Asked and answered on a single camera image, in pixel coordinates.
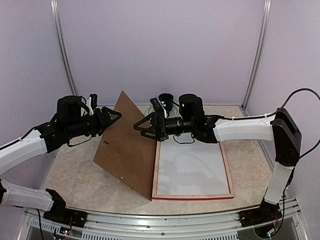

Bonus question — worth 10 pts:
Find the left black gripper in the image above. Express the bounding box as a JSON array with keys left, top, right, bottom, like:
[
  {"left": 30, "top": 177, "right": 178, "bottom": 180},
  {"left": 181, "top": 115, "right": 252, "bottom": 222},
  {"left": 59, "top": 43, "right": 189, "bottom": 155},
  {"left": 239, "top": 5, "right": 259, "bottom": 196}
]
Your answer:
[{"left": 65, "top": 106, "right": 122, "bottom": 139}]

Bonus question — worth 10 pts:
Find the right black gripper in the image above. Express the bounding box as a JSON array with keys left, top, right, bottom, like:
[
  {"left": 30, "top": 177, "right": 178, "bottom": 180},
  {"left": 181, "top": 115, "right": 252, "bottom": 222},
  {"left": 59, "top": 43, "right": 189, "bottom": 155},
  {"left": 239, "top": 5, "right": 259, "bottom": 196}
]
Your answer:
[{"left": 133, "top": 111, "right": 195, "bottom": 142}]

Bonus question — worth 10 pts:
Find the brown cardboard backing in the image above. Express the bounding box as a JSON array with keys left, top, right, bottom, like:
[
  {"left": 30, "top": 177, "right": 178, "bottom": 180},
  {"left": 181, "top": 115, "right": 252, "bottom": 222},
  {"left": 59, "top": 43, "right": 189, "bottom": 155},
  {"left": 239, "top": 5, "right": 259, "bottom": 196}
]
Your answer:
[{"left": 93, "top": 91, "right": 157, "bottom": 201}]

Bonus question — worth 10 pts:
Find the cat photo print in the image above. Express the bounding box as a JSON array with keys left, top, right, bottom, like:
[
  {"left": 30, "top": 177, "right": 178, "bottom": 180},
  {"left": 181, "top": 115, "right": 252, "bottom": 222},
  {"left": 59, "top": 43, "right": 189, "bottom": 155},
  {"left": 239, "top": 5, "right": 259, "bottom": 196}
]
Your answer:
[{"left": 156, "top": 142, "right": 231, "bottom": 195}]

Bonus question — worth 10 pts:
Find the red wooden picture frame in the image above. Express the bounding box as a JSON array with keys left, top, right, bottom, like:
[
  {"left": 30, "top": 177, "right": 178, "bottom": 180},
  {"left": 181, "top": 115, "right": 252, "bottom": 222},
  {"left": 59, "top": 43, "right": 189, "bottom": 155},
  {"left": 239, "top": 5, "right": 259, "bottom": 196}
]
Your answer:
[{"left": 151, "top": 141, "right": 235, "bottom": 201}]

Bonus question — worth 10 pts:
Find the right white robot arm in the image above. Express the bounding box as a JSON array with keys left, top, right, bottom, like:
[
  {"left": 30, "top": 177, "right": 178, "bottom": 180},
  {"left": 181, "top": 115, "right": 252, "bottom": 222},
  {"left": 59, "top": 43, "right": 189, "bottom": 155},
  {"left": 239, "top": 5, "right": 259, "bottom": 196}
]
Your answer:
[{"left": 133, "top": 93, "right": 302, "bottom": 222}]

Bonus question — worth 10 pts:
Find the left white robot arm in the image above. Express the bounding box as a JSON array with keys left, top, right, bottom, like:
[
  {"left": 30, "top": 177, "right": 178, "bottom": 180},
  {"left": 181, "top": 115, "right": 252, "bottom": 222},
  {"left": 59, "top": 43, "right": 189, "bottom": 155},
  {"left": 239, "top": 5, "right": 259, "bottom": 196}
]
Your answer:
[{"left": 0, "top": 93, "right": 122, "bottom": 223}]

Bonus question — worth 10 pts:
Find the white striped ceramic plate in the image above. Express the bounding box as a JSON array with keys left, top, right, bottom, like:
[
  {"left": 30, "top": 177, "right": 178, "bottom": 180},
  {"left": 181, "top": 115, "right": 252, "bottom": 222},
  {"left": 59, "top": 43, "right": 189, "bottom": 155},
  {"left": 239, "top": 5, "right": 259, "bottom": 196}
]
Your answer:
[{"left": 144, "top": 105, "right": 180, "bottom": 118}]

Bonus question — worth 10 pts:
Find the dark green cup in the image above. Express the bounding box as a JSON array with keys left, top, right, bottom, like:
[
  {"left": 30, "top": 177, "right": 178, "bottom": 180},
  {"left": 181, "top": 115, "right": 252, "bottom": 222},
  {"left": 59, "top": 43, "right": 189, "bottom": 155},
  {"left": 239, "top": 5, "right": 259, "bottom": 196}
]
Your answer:
[{"left": 158, "top": 93, "right": 174, "bottom": 112}]

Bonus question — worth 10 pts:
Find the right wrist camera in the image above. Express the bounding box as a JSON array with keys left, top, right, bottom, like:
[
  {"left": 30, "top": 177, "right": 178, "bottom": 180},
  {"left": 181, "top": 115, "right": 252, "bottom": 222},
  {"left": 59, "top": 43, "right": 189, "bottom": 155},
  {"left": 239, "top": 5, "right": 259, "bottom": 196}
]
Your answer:
[{"left": 149, "top": 97, "right": 169, "bottom": 118}]

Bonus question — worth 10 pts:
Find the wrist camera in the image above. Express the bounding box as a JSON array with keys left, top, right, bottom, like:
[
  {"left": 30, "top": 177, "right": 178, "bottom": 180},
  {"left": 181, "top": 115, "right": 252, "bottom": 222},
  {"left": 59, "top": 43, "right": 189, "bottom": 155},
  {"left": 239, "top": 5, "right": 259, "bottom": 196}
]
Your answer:
[
  {"left": 86, "top": 93, "right": 98, "bottom": 115},
  {"left": 149, "top": 97, "right": 169, "bottom": 118}
]

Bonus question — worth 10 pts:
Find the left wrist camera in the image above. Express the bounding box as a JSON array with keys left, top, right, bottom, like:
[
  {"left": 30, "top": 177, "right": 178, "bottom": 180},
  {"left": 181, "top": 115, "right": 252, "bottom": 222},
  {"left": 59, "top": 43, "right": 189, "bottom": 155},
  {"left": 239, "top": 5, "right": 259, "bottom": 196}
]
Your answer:
[{"left": 86, "top": 93, "right": 98, "bottom": 115}]

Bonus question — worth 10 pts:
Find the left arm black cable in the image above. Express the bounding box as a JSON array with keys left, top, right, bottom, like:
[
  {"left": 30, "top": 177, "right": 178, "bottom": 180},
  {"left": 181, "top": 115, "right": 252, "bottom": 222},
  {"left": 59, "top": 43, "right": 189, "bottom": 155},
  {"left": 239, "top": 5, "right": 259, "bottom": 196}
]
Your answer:
[{"left": 0, "top": 94, "right": 93, "bottom": 240}]

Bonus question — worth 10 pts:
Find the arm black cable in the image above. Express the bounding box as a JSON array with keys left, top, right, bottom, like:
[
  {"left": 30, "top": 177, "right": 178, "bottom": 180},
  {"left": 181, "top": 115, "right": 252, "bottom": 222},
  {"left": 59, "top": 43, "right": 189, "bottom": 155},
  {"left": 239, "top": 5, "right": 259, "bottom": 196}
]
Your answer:
[
  {"left": 0, "top": 94, "right": 93, "bottom": 240},
  {"left": 173, "top": 87, "right": 320, "bottom": 236}
]

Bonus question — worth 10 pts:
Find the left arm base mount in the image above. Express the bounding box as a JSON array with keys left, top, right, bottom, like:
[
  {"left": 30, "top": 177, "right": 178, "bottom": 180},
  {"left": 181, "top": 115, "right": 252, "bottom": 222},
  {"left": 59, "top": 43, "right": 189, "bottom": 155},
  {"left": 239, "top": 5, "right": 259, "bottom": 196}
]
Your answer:
[{"left": 43, "top": 208, "right": 88, "bottom": 228}]

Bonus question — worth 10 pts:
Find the left aluminium corner post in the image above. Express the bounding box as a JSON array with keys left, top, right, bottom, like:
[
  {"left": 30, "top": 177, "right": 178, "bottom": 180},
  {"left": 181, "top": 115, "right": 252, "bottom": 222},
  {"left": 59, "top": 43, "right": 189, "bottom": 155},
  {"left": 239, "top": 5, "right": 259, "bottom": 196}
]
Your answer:
[{"left": 49, "top": 0, "right": 79, "bottom": 96}]

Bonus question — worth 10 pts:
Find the aluminium corner post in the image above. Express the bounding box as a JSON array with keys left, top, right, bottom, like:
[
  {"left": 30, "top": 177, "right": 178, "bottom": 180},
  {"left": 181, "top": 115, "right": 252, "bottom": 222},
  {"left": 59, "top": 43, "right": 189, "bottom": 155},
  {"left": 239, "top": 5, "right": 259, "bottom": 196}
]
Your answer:
[
  {"left": 49, "top": 0, "right": 79, "bottom": 96},
  {"left": 241, "top": 0, "right": 272, "bottom": 111}
]

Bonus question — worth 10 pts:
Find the aluminium front rail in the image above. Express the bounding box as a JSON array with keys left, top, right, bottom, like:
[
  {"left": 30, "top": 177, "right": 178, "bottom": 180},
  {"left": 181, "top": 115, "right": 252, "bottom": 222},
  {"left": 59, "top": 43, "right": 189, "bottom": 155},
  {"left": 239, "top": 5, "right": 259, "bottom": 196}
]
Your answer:
[{"left": 22, "top": 197, "right": 308, "bottom": 240}]

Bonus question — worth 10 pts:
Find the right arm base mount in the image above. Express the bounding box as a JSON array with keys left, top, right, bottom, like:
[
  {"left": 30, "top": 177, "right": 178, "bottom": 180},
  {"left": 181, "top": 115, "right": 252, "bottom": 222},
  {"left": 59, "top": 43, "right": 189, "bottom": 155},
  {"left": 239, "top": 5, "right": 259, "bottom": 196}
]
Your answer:
[{"left": 238, "top": 198, "right": 284, "bottom": 240}]

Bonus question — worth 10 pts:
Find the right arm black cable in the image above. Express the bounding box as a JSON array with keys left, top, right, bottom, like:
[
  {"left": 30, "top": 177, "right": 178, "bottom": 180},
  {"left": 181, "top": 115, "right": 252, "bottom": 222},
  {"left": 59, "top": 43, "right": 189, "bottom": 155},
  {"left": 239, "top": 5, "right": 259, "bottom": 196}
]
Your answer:
[{"left": 173, "top": 87, "right": 320, "bottom": 236}]

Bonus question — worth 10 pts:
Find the right aluminium corner post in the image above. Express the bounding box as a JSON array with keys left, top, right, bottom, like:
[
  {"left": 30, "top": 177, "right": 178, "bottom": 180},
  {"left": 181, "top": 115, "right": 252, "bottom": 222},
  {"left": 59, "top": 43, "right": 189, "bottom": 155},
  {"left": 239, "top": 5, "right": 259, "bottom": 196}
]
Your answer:
[{"left": 241, "top": 0, "right": 272, "bottom": 111}]

